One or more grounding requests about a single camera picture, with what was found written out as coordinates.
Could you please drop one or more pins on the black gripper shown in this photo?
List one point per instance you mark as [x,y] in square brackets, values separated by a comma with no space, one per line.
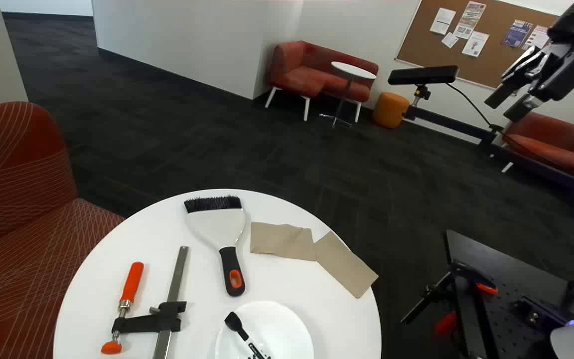
[563,69]

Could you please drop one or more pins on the black marker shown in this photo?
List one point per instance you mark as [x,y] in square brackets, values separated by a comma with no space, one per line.
[238,325]

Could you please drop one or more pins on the white bowl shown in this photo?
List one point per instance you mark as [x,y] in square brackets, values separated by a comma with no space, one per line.
[280,331]

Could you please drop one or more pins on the blue printed flyer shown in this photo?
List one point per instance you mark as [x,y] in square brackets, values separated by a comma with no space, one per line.
[520,33]

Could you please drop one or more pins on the white pinned paper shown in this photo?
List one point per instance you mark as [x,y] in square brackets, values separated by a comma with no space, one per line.
[539,35]

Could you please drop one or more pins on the white printed paper sheet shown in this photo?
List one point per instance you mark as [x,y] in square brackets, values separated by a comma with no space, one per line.
[476,43]

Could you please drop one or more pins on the small white paper note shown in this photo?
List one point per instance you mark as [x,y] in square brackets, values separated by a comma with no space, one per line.
[450,39]

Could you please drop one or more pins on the colourful printed flyer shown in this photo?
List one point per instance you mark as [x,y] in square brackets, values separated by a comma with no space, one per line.
[472,20]

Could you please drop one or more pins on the cork pin board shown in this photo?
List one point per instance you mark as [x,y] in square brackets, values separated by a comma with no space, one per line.
[420,49]

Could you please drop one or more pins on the orange round ottoman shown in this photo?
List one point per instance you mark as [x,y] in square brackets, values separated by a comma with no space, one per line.
[392,109]

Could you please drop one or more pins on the small white side table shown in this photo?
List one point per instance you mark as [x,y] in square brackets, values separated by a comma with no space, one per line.
[354,69]

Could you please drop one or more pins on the small red lounge sofa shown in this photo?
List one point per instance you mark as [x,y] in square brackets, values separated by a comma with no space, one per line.
[300,69]

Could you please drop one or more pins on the beige cloth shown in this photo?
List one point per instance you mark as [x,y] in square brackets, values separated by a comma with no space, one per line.
[344,261]

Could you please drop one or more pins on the white brush with black bristles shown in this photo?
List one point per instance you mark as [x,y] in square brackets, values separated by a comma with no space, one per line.
[221,229]

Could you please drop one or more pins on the white round table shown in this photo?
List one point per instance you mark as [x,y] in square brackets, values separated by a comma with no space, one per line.
[135,245]

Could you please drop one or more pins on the red striped sofa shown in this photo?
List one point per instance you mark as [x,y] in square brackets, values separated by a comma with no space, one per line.
[15,219]

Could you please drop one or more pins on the black camera boom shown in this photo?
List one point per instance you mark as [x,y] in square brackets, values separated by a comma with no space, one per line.
[448,121]

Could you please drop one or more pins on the black stereo camera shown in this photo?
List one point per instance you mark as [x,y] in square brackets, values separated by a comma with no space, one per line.
[424,73]

